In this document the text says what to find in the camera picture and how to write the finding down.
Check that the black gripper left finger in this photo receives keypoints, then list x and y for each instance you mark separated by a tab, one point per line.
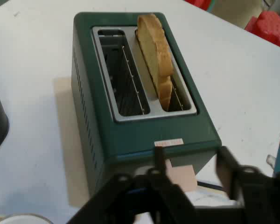
154	186

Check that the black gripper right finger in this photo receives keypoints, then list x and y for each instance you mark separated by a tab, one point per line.
247	186

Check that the dark green two-slot toaster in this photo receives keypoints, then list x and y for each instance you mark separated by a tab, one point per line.
130	130

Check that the toasted bread slice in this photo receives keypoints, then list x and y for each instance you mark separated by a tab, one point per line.
155	58

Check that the red plastic stool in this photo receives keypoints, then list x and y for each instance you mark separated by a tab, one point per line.
270	28

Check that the red plastic object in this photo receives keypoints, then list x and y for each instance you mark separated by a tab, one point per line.
199	3

